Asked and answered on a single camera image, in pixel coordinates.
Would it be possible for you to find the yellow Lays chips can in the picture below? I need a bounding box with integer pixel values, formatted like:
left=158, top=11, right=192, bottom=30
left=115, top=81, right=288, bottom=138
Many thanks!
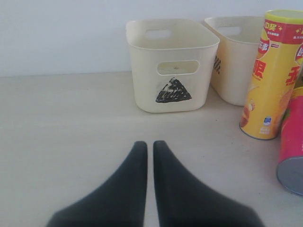
left=239, top=9, right=303, bottom=140

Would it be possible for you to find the cream bin with square mark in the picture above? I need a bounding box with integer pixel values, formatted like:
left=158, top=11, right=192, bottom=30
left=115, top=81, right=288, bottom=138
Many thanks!
left=203, top=16, right=264, bottom=106

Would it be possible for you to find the cream bin with triangle mark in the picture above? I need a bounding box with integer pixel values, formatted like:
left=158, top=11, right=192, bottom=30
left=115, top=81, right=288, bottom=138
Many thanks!
left=125, top=19, right=220, bottom=113

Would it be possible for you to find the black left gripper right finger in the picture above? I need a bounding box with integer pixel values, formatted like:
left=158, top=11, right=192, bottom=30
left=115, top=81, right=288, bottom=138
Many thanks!
left=153, top=140, right=264, bottom=227

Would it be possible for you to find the pink Lays chips can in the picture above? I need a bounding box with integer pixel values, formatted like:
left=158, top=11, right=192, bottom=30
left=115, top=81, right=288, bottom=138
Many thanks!
left=276, top=87, right=303, bottom=196

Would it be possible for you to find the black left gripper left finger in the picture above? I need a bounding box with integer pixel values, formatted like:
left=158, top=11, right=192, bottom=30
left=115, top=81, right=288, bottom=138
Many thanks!
left=47, top=141, right=148, bottom=227

